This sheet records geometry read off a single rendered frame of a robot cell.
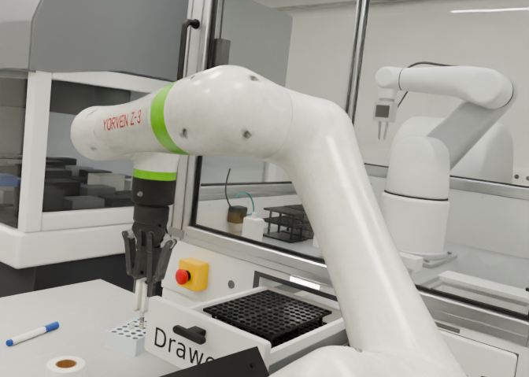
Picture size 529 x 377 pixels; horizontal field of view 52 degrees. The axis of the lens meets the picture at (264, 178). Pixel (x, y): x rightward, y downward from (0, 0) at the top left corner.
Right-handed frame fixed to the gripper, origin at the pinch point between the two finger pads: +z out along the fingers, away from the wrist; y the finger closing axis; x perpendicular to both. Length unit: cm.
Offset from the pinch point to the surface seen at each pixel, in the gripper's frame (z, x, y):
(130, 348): 11.0, 3.2, 0.0
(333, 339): 2.3, -8.7, -41.0
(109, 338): 10.3, 3.2, 5.5
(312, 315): -1.4, -9.6, -35.8
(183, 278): 1.0, -20.0, 2.0
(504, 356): -4, -6, -73
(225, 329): -3.9, 15.1, -27.4
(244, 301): -1.4, -8.0, -20.6
